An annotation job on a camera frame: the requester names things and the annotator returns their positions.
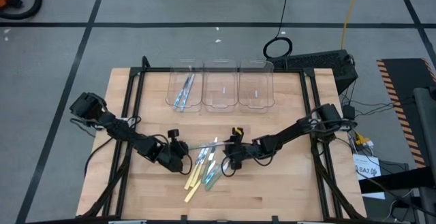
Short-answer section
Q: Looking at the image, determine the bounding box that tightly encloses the black computer case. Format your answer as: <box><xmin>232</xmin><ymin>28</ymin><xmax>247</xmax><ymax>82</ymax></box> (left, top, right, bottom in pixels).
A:
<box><xmin>272</xmin><ymin>49</ymin><xmax>359</xmax><ymax>95</ymax></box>

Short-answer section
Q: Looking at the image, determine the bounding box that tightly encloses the black metal table frame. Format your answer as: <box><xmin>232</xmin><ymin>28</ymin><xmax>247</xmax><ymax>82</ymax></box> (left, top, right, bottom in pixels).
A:
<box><xmin>78</xmin><ymin>55</ymin><xmax>365</xmax><ymax>224</ymax></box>

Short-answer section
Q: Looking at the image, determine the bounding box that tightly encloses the grey post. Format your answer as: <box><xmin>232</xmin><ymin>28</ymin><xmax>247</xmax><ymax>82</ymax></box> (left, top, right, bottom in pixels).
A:
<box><xmin>413</xmin><ymin>86</ymin><xmax>436</xmax><ymax>224</ymax></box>

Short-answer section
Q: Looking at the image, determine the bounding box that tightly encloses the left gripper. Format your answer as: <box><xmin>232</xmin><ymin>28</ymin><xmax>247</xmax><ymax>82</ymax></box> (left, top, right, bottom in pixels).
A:
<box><xmin>158</xmin><ymin>129</ymin><xmax>190</xmax><ymax>173</ymax></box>

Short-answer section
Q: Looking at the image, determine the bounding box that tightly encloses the black hazard-striped platform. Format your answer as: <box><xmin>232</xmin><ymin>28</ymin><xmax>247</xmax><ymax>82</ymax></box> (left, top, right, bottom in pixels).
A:
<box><xmin>376</xmin><ymin>57</ymin><xmax>436</xmax><ymax>169</ymax></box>

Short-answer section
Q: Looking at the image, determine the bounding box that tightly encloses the clear plastic bin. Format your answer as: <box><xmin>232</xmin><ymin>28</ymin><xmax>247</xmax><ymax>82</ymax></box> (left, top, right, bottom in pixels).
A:
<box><xmin>165</xmin><ymin>59</ymin><xmax>204</xmax><ymax>113</ymax></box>
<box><xmin>201</xmin><ymin>59</ymin><xmax>239</xmax><ymax>113</ymax></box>
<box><xmin>237</xmin><ymin>59</ymin><xmax>275</xmax><ymax>114</ymax></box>

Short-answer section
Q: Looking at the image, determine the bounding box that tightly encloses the black horizontal beam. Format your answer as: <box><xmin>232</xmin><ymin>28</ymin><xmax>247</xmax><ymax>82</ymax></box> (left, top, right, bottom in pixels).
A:
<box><xmin>357</xmin><ymin>175</ymin><xmax>436</xmax><ymax>195</ymax></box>

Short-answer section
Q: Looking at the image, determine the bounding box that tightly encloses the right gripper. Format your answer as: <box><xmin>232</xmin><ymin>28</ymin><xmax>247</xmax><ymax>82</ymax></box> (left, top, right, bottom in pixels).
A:
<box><xmin>223</xmin><ymin>127</ymin><xmax>255</xmax><ymax>170</ymax></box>

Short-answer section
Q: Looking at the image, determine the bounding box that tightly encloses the white paper label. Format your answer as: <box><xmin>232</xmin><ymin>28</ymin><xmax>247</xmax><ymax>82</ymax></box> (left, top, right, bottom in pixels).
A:
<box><xmin>352</xmin><ymin>153</ymin><xmax>386</xmax><ymax>200</ymax></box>

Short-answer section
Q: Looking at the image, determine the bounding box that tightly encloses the black coiled hanging cable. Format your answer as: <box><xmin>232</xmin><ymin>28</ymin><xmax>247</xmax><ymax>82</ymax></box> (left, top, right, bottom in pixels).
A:
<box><xmin>262</xmin><ymin>0</ymin><xmax>294</xmax><ymax>60</ymax></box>

